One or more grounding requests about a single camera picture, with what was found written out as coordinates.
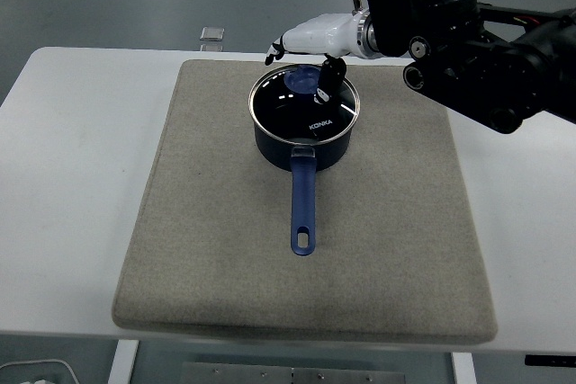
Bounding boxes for white table leg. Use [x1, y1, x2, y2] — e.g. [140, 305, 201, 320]
[452, 351, 477, 384]
[107, 339, 140, 384]

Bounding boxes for glass lid with blue knob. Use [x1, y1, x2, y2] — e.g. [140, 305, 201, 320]
[247, 64, 361, 145]

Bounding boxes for beige fabric mat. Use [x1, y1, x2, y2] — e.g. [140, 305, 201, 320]
[111, 58, 499, 344]

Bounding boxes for grey metal plate with screws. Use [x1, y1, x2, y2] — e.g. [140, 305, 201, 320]
[181, 361, 409, 384]

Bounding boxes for black flat bar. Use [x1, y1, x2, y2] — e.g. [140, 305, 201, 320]
[524, 353, 576, 367]

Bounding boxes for dark saucepan with blue handle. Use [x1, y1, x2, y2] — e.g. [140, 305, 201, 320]
[251, 107, 355, 258]

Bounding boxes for white rounded object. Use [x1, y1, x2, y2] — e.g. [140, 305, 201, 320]
[0, 359, 77, 384]

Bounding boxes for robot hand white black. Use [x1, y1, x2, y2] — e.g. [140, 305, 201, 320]
[264, 13, 366, 105]

